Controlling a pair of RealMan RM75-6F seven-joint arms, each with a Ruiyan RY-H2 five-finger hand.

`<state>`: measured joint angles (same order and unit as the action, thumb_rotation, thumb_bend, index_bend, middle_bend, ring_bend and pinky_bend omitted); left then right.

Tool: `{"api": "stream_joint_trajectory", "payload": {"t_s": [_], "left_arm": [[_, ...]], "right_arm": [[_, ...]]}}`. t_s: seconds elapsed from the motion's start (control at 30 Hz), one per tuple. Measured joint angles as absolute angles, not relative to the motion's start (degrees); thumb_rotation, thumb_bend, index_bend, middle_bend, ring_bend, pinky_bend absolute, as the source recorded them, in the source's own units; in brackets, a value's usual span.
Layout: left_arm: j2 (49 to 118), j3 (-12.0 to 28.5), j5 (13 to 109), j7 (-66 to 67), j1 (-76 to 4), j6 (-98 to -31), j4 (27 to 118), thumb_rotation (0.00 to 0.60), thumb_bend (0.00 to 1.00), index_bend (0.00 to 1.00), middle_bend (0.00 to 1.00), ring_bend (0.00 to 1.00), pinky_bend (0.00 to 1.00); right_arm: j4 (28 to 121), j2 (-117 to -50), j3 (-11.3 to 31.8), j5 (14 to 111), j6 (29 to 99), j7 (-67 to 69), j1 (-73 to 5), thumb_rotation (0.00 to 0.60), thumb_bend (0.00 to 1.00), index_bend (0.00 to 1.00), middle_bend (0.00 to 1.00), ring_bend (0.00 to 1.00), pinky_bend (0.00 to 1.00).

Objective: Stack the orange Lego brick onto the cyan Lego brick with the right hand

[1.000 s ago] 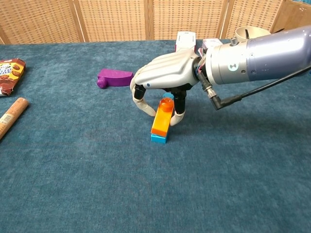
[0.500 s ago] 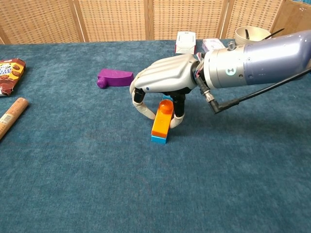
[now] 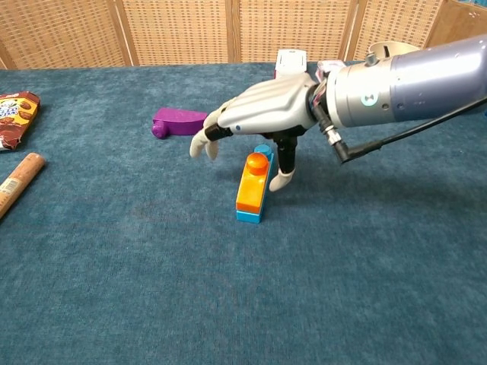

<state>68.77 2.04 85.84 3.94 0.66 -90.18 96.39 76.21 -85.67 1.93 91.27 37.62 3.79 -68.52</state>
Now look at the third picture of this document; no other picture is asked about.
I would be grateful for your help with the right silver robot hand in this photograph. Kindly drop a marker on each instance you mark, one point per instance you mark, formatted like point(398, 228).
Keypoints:
point(266, 106)

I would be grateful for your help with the orange small brick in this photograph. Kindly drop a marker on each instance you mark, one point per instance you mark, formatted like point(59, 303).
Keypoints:
point(251, 190)

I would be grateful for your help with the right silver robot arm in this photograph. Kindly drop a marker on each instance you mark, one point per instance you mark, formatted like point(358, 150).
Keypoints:
point(418, 83)

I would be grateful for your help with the purple plastic block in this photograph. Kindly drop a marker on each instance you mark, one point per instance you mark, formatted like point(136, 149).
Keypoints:
point(179, 121)

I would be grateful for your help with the cyan long brick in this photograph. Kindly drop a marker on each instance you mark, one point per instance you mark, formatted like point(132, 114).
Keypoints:
point(247, 217)

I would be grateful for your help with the small white cardboard box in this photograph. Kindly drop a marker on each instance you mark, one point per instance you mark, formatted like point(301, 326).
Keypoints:
point(291, 62)

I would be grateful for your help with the bamboo folding screen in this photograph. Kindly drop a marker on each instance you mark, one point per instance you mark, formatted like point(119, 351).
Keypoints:
point(182, 30)

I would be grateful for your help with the blue carpet table mat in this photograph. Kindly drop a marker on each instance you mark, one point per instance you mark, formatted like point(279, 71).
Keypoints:
point(190, 285)

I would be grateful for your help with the Hello Panda biscuit box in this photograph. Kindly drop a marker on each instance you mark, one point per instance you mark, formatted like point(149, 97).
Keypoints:
point(17, 118)

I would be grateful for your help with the brown wrapped long stick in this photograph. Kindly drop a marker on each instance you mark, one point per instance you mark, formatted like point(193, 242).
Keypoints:
point(19, 178)

